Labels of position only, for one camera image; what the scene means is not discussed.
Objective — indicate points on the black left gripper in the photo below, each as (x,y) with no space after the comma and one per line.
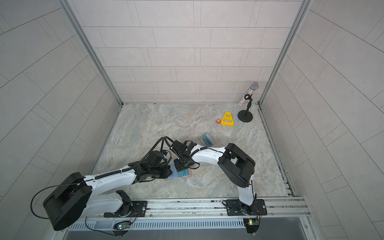
(166,174)

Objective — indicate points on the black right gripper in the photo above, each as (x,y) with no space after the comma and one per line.
(178,168)

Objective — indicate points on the pink leather card holder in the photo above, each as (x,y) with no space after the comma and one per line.
(174,174)

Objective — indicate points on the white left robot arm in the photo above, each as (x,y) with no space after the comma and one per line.
(81,196)

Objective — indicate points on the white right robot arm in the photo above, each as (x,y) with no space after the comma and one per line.
(235,163)

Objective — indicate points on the yellow triangular cone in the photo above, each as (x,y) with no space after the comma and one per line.
(227,120)

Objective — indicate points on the left green circuit board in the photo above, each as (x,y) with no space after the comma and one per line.
(120,226)

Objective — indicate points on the black microphone stand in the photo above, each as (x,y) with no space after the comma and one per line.
(245,115)

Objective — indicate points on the right circuit board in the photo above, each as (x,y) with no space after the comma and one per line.
(251,225)

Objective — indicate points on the glittery silver microphone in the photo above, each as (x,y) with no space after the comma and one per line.
(254,86)

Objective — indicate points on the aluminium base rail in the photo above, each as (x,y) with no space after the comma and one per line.
(155,209)

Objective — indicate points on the aluminium corner post left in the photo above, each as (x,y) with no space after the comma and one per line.
(88,47)

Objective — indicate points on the aluminium corner post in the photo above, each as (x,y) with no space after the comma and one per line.
(290,38)
(88,47)

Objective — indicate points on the aluminium corner post right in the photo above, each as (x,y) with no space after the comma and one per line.
(290,38)

